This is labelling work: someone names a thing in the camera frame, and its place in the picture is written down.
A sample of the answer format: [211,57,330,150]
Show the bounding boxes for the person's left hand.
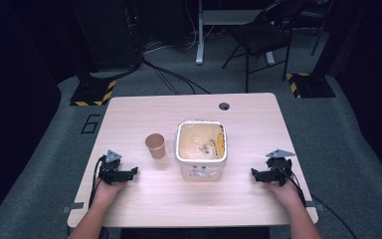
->
[93,180,127,206]

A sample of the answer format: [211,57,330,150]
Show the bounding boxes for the brown paper cup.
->
[144,132,166,160]

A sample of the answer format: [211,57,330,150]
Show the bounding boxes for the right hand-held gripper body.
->
[266,148,296,187]

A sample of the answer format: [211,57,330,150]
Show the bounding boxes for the black cabinet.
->
[69,0,144,73]

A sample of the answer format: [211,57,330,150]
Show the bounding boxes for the black floor cables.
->
[141,54,212,96]

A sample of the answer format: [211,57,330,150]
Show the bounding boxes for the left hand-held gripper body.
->
[97,149,129,186]

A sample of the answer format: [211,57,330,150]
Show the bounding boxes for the person's right hand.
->
[264,180,304,210]

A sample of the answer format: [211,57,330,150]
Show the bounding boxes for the white bin with plastic liner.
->
[174,119,229,182]

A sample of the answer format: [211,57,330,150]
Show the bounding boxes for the white desk frame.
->
[194,0,277,66]

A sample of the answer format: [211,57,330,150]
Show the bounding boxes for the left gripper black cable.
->
[88,154,107,209]

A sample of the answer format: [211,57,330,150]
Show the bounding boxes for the yellow wrapper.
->
[216,132,226,157]

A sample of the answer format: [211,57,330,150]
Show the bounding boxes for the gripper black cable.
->
[272,163,358,239]
[88,154,107,209]

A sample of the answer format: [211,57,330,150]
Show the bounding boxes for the grey tape strip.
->
[62,201,86,214]
[304,200,326,212]

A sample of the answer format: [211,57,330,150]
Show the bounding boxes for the black folding chair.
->
[221,0,309,94]

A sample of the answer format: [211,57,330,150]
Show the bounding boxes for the striped black stand base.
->
[285,72,337,100]
[70,77,117,108]

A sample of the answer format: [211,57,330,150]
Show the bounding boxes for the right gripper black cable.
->
[272,163,358,239]

